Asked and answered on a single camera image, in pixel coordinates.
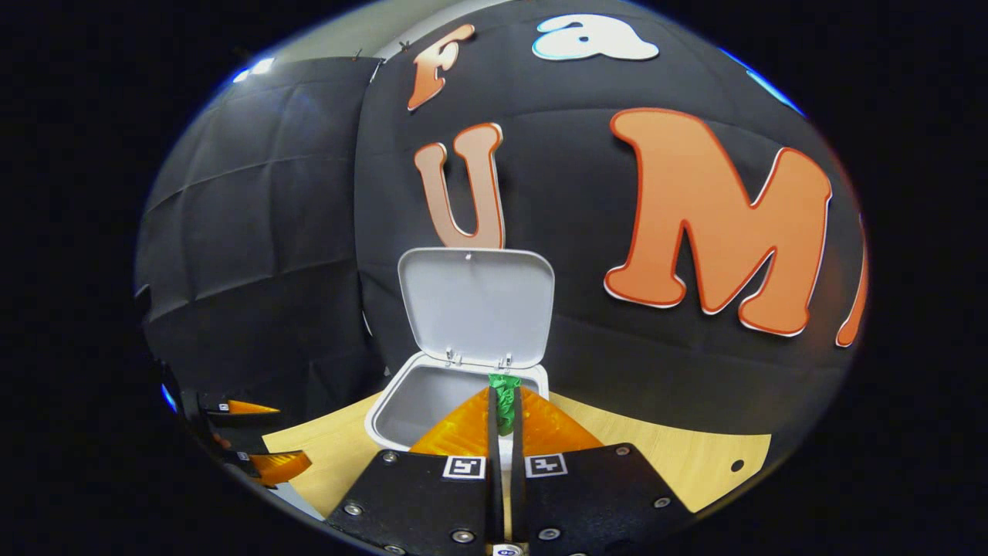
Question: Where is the wooden desktop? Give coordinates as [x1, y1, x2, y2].
[262, 390, 773, 541]

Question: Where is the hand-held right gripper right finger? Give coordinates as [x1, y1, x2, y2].
[510, 385, 696, 556]

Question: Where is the white desktop garbage bin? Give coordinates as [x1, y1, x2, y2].
[365, 247, 556, 472]

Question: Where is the green paper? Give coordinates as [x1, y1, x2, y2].
[488, 374, 523, 438]

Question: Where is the black backdrop cloth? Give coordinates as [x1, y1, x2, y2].
[135, 0, 870, 464]

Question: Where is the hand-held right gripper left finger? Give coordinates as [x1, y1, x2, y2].
[324, 386, 501, 556]

